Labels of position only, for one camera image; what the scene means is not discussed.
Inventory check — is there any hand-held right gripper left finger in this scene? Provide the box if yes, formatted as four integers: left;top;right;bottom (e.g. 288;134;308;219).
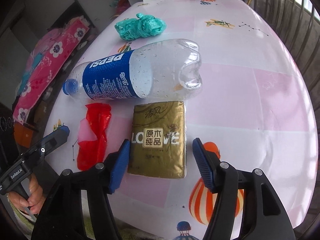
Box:
31;139;131;240

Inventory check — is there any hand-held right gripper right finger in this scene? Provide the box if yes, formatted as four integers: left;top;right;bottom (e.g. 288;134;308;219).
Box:
192;138;297;240

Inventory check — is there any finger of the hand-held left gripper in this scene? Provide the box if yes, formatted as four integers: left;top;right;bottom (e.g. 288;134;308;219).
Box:
30;125;71;159

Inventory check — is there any gold tissue packet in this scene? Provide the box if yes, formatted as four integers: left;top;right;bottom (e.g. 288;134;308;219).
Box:
127;101;187;179

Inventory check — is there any person's left hand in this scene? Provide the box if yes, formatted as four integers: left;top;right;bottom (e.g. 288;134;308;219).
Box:
7;176;47;215

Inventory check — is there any orange box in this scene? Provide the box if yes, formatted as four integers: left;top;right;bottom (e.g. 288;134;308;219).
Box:
14;124;38;148

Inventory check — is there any red plastic wrapper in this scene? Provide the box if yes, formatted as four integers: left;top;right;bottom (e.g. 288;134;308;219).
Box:
76;103;112;171

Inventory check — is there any pink floral blanket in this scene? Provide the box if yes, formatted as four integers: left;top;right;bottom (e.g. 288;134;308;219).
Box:
12;19;91;125

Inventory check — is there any pink printed tablecloth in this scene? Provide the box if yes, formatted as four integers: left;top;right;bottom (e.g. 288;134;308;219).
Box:
49;0;318;240

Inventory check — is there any clear bottle with blue label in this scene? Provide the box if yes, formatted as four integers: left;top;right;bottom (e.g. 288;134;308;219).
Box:
62;38;203;102

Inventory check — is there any crumpled green plastic bag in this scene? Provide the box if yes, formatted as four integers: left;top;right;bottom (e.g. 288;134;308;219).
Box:
114;13;167;41

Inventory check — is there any row of metal railing posts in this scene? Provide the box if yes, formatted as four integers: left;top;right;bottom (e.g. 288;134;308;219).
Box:
260;0;320;95

